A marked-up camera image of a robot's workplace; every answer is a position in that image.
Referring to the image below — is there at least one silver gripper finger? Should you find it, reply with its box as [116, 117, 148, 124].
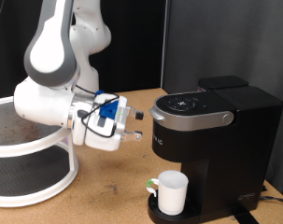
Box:
[120, 130, 144, 143]
[126, 105, 146, 121]

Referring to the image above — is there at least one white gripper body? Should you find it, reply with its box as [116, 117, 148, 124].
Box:
[84, 93, 130, 152]

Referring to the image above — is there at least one white mug with green-taped handle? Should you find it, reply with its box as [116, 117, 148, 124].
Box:
[146, 169, 190, 217]

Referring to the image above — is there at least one black Keurig coffee machine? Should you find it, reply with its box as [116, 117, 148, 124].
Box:
[148, 75, 283, 224]

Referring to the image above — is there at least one black backdrop curtain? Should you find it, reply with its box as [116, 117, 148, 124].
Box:
[0, 0, 167, 104]

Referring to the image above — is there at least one white two-tier turntable shelf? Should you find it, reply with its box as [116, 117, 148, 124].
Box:
[0, 96, 79, 208]

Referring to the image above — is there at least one grey partition panel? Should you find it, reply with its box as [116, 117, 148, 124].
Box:
[162, 0, 283, 200]

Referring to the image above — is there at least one black tape strip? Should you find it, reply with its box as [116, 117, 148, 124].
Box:
[230, 207, 261, 224]

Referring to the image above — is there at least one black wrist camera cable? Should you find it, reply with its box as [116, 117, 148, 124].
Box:
[75, 84, 120, 138]

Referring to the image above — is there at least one braided power cable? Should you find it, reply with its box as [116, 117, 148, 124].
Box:
[258, 195, 283, 206]

